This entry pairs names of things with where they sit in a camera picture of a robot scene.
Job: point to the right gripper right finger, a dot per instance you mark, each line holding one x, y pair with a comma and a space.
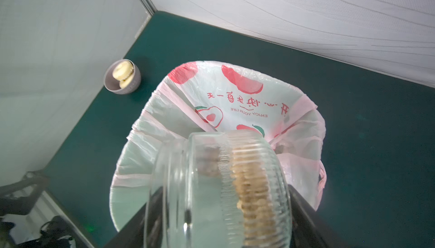
308, 230

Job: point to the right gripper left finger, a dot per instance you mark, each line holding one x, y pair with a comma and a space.
132, 231

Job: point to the beige lid glass peanut jar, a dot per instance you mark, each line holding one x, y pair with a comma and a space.
218, 190

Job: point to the grey bowl with buns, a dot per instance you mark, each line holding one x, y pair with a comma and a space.
122, 77

